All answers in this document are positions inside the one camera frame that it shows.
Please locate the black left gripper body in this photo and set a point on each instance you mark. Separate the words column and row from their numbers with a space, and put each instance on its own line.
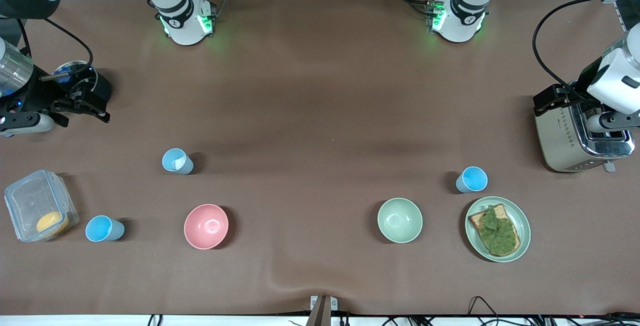
column 588, row 77

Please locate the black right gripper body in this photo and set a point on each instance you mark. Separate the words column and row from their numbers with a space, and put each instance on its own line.
column 36, row 95

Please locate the blue cup holding white tissue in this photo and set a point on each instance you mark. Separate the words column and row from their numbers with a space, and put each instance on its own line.
column 184, row 166

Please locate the blue plastic cup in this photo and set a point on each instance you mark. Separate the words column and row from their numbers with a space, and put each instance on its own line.
column 102, row 229
column 472, row 180

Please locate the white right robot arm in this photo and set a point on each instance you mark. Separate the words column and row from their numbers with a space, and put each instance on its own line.
column 180, row 16

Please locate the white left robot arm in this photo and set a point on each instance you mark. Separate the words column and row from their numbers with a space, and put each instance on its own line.
column 462, row 16

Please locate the glass lid with blue knob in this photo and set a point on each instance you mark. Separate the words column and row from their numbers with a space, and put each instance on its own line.
column 65, row 73

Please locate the silver beige toaster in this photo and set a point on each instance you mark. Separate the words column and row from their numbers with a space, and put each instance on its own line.
column 560, row 141

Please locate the clear plastic clip-lid container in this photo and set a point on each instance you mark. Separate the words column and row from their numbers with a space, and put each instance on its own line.
column 25, row 201

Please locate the yellow round fruit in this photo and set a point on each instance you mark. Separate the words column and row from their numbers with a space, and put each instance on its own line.
column 52, row 222

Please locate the pale green plate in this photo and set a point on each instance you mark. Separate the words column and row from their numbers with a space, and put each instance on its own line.
column 523, row 222

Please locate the green lettuce leaf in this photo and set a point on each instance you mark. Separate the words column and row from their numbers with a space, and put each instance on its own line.
column 497, row 233

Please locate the brown toast slice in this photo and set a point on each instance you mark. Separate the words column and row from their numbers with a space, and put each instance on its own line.
column 475, row 220

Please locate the pink bowl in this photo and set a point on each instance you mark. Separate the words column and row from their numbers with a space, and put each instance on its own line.
column 206, row 226

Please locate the pale green bowl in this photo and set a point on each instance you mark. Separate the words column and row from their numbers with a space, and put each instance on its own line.
column 400, row 220

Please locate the brown table cloth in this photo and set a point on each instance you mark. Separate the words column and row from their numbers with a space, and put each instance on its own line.
column 320, row 91

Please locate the metal table edge clamp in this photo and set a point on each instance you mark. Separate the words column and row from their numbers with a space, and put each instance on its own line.
column 322, row 311

